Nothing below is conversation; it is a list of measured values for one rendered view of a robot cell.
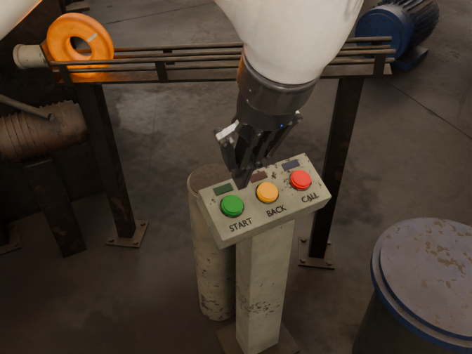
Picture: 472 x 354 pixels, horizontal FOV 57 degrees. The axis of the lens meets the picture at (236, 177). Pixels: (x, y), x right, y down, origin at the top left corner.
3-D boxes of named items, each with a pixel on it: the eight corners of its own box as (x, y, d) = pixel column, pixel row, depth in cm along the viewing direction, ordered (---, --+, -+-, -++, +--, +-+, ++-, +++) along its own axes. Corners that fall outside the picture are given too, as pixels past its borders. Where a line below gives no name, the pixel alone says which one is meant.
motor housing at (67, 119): (48, 238, 151) (-12, 109, 114) (109, 216, 158) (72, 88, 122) (55, 265, 142) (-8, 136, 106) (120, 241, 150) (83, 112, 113)
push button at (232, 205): (217, 202, 81) (218, 198, 79) (236, 195, 82) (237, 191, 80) (226, 220, 79) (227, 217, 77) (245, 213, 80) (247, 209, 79)
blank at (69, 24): (88, 82, 113) (83, 88, 111) (39, 35, 106) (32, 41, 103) (127, 51, 105) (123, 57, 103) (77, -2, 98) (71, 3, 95)
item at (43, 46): (68, 71, 114) (53, 31, 107) (70, 71, 114) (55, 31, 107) (56, 86, 109) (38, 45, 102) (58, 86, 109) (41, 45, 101)
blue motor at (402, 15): (345, 62, 243) (357, 0, 220) (393, 29, 274) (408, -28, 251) (395, 81, 228) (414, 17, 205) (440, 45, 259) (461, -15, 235)
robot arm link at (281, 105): (228, 32, 47) (221, 70, 52) (267, 95, 43) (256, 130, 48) (298, 16, 50) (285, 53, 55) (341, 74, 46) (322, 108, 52)
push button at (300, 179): (285, 177, 86) (287, 173, 84) (302, 171, 87) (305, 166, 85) (295, 194, 84) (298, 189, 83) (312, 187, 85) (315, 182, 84)
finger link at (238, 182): (251, 168, 65) (246, 170, 65) (242, 189, 71) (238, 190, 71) (241, 152, 67) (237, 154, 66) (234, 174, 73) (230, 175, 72)
